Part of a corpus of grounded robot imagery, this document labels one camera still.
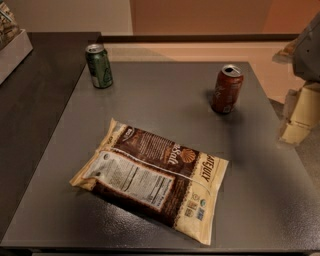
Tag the green soda can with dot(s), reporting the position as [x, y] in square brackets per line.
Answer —
[99, 66]

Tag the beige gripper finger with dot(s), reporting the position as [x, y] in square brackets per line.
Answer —
[301, 113]

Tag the brown chip bag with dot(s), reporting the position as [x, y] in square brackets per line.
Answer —
[144, 172]

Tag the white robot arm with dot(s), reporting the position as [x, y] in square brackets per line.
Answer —
[304, 53]

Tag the white box on counter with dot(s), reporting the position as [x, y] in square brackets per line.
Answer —
[15, 44]

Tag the red soda can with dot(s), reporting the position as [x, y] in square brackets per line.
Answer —
[227, 89]

